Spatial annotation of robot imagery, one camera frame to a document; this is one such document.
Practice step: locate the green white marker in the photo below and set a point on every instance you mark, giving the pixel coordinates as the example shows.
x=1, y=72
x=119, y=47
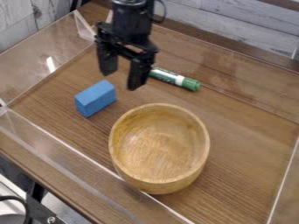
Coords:
x=175, y=79

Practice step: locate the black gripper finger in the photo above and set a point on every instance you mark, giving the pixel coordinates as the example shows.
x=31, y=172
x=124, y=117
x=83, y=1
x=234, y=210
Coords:
x=139, y=72
x=107, y=58

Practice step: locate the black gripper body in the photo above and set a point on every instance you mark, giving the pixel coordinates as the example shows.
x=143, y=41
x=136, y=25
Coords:
x=130, y=47

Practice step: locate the clear acrylic tray walls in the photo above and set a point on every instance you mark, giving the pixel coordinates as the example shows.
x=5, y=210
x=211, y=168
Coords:
x=247, y=104

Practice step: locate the brown wooden bowl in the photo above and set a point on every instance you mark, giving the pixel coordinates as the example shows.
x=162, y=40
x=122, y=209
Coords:
x=159, y=145

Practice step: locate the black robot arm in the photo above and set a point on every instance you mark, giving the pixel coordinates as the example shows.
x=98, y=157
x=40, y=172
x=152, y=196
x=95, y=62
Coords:
x=132, y=17

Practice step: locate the black metal table frame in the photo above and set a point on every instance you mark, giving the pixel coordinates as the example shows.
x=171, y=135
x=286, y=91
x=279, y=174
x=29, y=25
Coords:
x=36, y=211

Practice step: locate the blue rectangular block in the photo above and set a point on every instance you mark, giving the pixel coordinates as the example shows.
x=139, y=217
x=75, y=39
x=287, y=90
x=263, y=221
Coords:
x=95, y=98

